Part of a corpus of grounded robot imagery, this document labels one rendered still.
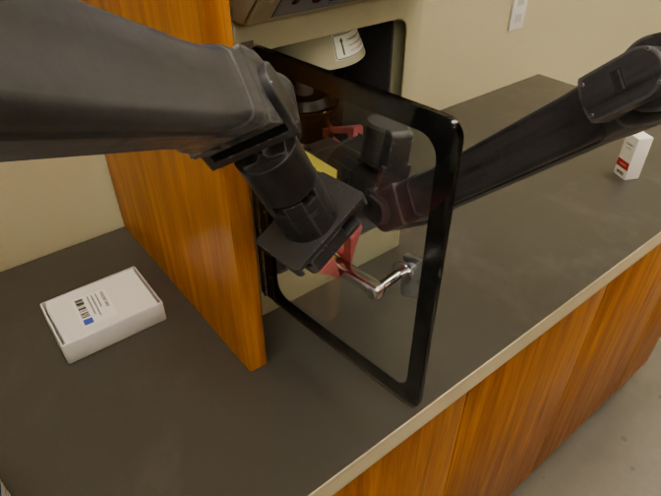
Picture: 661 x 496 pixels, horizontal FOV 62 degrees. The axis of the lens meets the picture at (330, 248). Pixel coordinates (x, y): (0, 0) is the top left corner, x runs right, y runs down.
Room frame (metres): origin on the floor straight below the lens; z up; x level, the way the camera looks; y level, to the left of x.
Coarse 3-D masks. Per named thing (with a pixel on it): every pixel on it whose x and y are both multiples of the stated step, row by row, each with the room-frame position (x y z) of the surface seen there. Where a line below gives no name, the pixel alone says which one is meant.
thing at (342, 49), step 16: (352, 32) 0.82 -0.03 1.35; (272, 48) 0.79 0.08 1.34; (288, 48) 0.78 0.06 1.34; (304, 48) 0.77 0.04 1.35; (320, 48) 0.78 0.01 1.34; (336, 48) 0.79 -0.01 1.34; (352, 48) 0.80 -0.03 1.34; (320, 64) 0.77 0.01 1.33; (336, 64) 0.78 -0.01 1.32; (352, 64) 0.80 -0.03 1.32
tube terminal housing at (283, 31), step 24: (384, 0) 0.81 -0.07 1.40; (408, 0) 0.84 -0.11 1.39; (264, 24) 0.69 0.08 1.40; (288, 24) 0.71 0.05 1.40; (312, 24) 0.73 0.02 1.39; (336, 24) 0.76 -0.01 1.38; (360, 24) 0.78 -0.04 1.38; (408, 24) 0.84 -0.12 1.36; (408, 48) 0.85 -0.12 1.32; (408, 72) 0.85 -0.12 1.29; (408, 96) 0.85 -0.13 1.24; (264, 312) 0.66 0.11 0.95
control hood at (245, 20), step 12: (240, 0) 0.64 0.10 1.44; (252, 0) 0.62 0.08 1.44; (264, 0) 0.62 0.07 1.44; (276, 0) 0.63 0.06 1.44; (360, 0) 0.74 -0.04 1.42; (240, 12) 0.64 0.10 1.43; (252, 12) 0.63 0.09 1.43; (264, 12) 0.64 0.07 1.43; (300, 12) 0.68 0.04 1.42; (312, 12) 0.70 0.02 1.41; (240, 24) 0.65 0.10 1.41; (252, 24) 0.65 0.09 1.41
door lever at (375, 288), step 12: (336, 264) 0.47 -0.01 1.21; (348, 264) 0.47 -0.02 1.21; (396, 264) 0.47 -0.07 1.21; (348, 276) 0.45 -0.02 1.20; (360, 276) 0.45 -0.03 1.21; (396, 276) 0.45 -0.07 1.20; (408, 276) 0.45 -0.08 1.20; (360, 288) 0.44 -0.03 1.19; (372, 288) 0.43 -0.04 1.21; (384, 288) 0.43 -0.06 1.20
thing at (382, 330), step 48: (336, 96) 0.54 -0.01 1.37; (384, 96) 0.49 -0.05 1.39; (336, 144) 0.54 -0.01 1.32; (384, 144) 0.49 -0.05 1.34; (432, 144) 0.45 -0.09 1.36; (384, 192) 0.49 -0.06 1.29; (432, 192) 0.45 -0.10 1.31; (384, 240) 0.48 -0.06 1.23; (432, 240) 0.44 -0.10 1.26; (288, 288) 0.61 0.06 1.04; (336, 288) 0.54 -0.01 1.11; (432, 288) 0.43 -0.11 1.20; (336, 336) 0.54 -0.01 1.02; (384, 336) 0.48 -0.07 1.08; (384, 384) 0.47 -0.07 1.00
